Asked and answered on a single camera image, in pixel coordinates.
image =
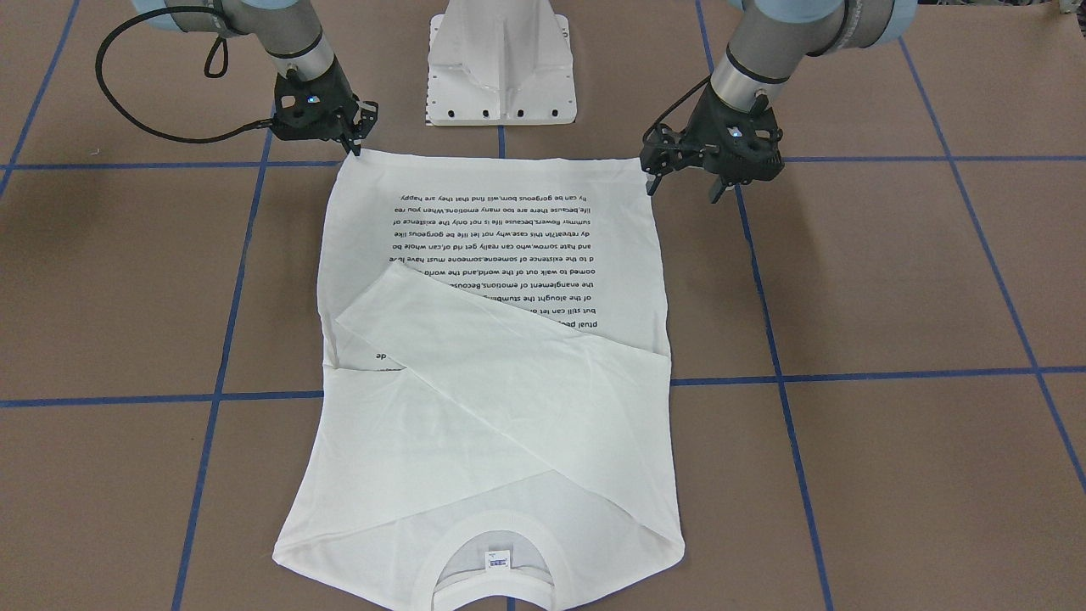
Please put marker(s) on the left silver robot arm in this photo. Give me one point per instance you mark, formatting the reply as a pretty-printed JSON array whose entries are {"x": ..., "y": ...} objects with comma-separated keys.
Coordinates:
[{"x": 774, "y": 36}]

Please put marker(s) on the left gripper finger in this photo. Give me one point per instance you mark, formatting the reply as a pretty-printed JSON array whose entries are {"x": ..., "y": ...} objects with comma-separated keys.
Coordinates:
[
  {"x": 720, "y": 186},
  {"x": 654, "y": 177}
]

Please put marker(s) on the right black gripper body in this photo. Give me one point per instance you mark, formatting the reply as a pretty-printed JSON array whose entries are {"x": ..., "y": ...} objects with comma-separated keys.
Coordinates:
[{"x": 337, "y": 94}]

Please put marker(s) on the white long-sleeve printed shirt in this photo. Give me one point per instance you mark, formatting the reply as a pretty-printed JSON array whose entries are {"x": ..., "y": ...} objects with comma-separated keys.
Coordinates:
[{"x": 496, "y": 368}]

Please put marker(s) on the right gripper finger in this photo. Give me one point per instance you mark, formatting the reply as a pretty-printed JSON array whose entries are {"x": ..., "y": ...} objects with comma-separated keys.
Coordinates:
[
  {"x": 367, "y": 117},
  {"x": 351, "y": 140}
]

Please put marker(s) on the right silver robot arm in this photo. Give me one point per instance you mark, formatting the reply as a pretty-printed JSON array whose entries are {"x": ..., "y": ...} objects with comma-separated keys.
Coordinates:
[{"x": 289, "y": 31}]

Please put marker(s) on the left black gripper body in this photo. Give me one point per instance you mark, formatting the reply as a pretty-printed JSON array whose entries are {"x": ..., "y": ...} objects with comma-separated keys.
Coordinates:
[{"x": 701, "y": 125}]

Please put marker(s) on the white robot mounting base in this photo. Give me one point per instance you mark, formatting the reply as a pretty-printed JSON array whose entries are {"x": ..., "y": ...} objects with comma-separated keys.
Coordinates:
[{"x": 500, "y": 63}]

